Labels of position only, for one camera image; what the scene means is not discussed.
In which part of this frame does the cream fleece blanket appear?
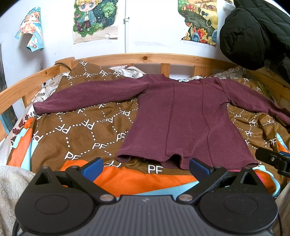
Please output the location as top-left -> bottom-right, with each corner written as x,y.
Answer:
0,165 -> 35,235

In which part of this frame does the green packet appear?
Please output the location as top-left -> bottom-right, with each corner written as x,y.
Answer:
257,82 -> 277,103

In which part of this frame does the orange and blue blanket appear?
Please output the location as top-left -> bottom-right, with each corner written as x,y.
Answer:
6,116 -> 290,198

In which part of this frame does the black puffer jacket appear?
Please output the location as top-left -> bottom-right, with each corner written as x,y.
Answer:
220,1 -> 289,76

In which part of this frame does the anime girl poster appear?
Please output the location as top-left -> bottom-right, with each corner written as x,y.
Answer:
73,0 -> 119,44

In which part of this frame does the black cable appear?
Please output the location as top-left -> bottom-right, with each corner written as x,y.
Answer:
53,62 -> 72,71

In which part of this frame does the brown PF patterned blanket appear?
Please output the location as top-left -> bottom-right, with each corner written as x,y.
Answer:
30,61 -> 289,175

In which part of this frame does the small curled anime poster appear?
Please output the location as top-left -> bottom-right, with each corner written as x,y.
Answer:
15,7 -> 44,52

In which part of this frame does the maroon long-sleeve top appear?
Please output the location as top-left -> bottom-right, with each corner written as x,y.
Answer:
33,74 -> 289,170

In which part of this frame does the colourful landscape poster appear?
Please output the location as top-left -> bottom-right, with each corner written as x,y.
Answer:
178,0 -> 218,45

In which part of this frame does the wooden bed frame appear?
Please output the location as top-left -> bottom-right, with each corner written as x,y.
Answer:
0,53 -> 290,141

